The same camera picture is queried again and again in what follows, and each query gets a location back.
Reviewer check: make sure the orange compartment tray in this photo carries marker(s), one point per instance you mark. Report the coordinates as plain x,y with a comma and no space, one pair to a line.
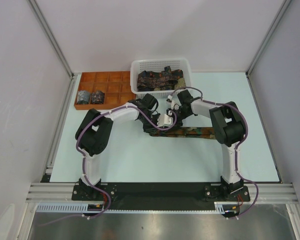
115,85

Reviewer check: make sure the dark patterned tie in basket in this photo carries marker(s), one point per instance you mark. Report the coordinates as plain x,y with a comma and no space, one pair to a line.
165,80

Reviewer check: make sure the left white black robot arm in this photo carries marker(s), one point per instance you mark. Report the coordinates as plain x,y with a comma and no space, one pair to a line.
93,134

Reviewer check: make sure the rolled grey tie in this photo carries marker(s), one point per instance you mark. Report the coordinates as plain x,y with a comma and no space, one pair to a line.
83,97

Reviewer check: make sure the white plastic basket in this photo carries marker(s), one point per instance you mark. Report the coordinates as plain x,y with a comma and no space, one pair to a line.
158,65

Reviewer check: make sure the dark red tie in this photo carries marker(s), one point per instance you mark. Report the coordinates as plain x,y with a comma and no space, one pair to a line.
97,97

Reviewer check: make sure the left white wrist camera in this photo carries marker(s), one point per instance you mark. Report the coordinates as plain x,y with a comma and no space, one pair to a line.
166,120

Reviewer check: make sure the white slotted cable duct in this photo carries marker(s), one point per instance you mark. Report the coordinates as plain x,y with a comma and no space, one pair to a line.
86,208

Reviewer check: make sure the orange green patterned tie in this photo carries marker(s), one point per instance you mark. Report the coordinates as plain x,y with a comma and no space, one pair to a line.
187,132

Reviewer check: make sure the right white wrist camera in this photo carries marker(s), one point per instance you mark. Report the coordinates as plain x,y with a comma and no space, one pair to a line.
170,101

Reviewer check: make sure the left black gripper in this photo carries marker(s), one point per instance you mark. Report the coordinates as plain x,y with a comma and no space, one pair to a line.
152,129

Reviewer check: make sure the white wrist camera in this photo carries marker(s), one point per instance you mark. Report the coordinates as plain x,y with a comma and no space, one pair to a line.
166,120
170,101

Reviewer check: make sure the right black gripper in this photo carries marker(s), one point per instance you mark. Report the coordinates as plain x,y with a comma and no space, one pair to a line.
178,123

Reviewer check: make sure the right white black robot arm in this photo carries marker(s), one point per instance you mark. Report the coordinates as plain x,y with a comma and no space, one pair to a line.
230,130

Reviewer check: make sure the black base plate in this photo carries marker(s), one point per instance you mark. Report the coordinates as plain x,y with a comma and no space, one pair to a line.
159,196

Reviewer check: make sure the aluminium frame rail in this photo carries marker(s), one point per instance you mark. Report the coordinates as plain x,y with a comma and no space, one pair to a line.
34,6

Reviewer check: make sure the olive gold tie in basket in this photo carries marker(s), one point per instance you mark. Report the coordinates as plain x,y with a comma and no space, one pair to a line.
181,83

